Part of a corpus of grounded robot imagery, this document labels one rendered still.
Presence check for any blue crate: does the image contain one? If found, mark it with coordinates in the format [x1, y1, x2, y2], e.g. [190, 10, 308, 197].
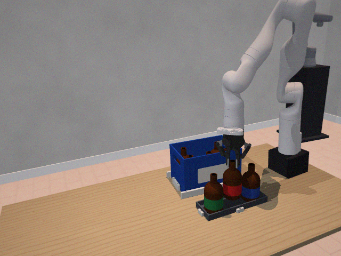
[169, 135, 229, 192]

